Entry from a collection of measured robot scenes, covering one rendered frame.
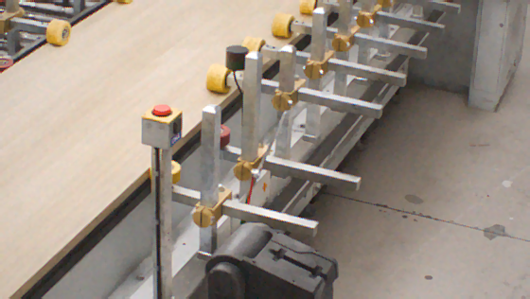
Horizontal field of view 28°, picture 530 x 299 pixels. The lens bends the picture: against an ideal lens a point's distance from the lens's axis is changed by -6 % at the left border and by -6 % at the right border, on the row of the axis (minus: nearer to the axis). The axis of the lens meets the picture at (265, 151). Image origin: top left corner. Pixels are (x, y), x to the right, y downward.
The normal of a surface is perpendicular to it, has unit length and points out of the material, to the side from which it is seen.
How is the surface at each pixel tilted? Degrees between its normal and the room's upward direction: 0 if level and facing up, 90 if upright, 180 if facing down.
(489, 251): 0
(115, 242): 90
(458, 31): 90
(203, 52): 0
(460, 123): 0
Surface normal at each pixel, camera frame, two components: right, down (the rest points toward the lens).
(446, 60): -0.39, 0.41
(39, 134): 0.05, -0.89
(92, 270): 0.92, 0.22
